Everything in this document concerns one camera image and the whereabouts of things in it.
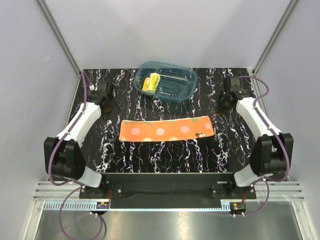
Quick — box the yellow patterned towel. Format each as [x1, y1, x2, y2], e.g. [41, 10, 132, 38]
[142, 73, 161, 94]

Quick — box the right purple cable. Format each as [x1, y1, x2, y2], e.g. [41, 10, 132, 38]
[238, 76, 292, 217]

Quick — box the orange dotted towel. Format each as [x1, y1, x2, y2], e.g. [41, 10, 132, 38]
[118, 116, 215, 143]

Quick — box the aluminium front rail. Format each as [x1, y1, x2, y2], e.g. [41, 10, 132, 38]
[33, 181, 305, 212]

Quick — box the teal plastic basin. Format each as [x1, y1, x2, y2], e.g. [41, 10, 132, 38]
[133, 61, 198, 103]

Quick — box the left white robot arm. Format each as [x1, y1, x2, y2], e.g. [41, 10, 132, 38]
[43, 81, 116, 198]

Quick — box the purple cable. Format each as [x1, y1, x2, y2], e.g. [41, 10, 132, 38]
[48, 70, 107, 238]
[238, 76, 292, 217]

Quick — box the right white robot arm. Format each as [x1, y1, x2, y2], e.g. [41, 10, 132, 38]
[219, 76, 294, 199]

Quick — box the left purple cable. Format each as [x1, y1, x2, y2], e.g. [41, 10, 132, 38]
[48, 70, 107, 238]

